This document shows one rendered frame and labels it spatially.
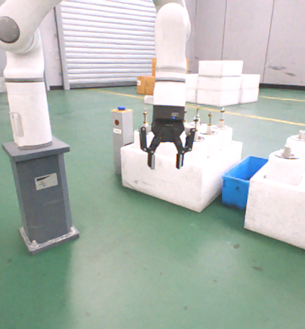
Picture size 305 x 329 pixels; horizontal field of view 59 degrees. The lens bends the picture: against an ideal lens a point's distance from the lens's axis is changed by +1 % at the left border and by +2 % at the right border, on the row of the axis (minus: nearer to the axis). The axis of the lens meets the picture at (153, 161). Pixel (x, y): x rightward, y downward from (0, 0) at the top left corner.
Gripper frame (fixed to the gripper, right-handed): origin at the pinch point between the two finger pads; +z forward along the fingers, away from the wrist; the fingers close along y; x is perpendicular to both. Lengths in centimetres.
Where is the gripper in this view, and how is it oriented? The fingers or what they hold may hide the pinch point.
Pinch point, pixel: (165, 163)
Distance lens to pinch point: 66.1
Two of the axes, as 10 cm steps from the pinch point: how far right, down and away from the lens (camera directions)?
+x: -2.7, -2.1, 9.4
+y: 9.6, -0.1, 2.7
